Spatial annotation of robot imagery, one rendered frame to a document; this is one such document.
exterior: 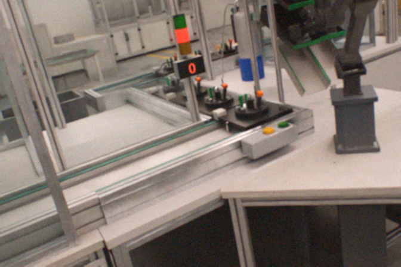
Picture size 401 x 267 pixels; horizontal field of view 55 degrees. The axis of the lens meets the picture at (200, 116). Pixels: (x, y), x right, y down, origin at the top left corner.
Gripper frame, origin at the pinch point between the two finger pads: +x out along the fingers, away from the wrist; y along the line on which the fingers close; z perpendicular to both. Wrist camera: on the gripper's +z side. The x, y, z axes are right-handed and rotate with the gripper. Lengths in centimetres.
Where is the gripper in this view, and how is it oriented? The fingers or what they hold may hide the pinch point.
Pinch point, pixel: (302, 30)
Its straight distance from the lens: 169.8
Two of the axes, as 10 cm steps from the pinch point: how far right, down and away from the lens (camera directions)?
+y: -8.9, 3.3, -3.3
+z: -3.1, -9.4, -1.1
